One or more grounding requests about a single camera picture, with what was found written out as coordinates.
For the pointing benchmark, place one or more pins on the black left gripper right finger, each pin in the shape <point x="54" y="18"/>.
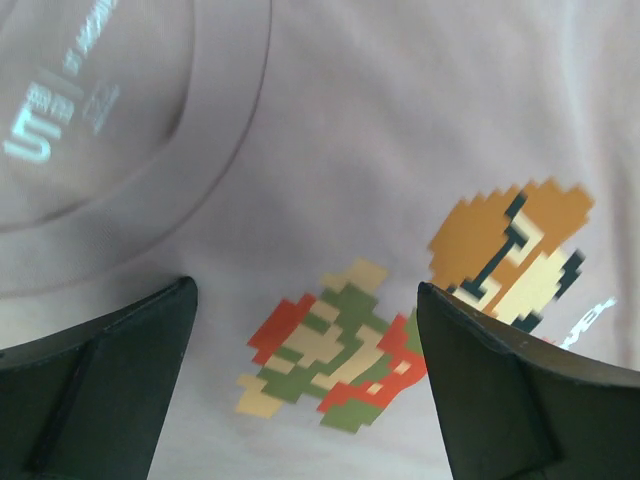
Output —
<point x="512" y="406"/>

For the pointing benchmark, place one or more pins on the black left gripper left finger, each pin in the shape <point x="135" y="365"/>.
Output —
<point x="89" y="402"/>

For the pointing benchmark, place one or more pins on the dusty pink printed t-shirt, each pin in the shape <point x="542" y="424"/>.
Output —
<point x="309" y="164"/>

